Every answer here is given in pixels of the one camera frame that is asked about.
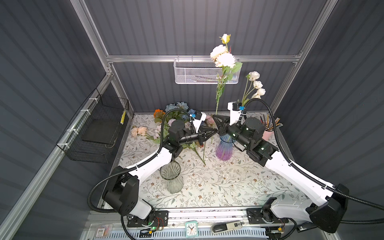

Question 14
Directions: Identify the left black corrugated cable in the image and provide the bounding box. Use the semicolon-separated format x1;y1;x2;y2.
86;108;196;214

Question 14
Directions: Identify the clear ribbed glass vase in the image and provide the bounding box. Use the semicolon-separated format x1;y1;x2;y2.
160;161;184;194

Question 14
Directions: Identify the small green alarm clock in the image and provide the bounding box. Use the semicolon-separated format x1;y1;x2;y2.
185;221;200;238

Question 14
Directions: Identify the floral patterned table mat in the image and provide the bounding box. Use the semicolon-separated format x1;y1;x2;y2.
103;112;310;209

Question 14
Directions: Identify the purple pompom flower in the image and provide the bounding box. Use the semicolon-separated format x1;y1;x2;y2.
168;119;176;127

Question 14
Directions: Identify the white poppy flower stem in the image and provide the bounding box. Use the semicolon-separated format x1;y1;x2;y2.
241;71;266;106

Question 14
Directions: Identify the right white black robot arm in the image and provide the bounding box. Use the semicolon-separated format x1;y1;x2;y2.
213;115;349;233

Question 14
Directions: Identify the black corrugated cable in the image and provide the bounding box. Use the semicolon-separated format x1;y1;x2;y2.
243;98;384;224
86;108;196;214

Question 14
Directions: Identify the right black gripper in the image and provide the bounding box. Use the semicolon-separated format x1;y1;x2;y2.
213;113;251;150

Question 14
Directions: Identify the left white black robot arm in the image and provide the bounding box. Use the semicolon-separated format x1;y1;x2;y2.
102;120;217;223

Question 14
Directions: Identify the pale pink peony flower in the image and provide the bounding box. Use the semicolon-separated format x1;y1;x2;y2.
131;127;148;138

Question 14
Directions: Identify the pink pencil cup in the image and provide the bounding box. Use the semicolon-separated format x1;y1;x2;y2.
262;131;274;142

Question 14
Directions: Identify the blue hydrangea flower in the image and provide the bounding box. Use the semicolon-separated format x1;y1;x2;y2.
182;109;196;120

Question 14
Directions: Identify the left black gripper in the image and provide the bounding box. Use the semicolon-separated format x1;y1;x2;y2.
177;125;216;147

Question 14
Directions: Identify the blue purple glass vase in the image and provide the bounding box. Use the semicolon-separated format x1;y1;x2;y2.
216;135;234;161

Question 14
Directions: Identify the pink rose stem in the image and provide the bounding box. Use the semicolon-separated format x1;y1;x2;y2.
203;115;215;165

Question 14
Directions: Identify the orange flower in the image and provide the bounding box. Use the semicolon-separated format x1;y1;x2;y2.
154;109;166;119

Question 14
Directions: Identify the light blue flower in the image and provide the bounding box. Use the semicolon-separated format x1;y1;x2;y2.
166;102;189;113

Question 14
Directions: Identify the white wire mesh basket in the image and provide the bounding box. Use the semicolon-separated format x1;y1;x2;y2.
173;56;223;85

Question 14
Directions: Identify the black wire basket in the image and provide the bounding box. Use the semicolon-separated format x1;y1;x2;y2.
57;90;130;164

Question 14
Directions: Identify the grey stapler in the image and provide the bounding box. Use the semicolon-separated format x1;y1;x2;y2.
211;221;244;235

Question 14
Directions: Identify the cream peach rose stem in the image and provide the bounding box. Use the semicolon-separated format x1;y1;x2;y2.
210;34;243;114

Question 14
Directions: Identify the right black corrugated cable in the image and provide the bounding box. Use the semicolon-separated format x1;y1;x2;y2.
243;98;384;224

